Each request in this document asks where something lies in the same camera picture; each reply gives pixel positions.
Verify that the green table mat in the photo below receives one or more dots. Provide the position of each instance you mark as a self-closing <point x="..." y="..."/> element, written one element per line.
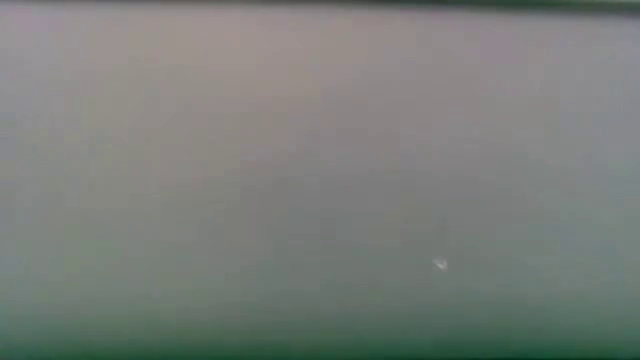
<point x="320" y="354"/>

